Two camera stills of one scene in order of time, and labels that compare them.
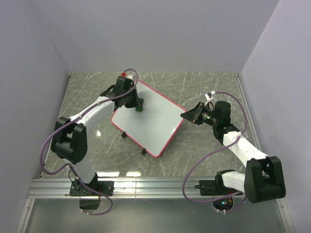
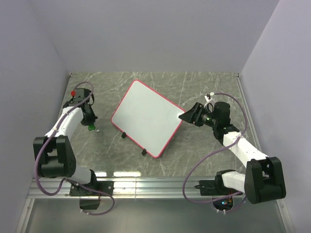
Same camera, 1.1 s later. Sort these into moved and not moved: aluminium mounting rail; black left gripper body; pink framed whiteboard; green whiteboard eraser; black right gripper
Moved: black left gripper body; green whiteboard eraser
Not moved: aluminium mounting rail; black right gripper; pink framed whiteboard
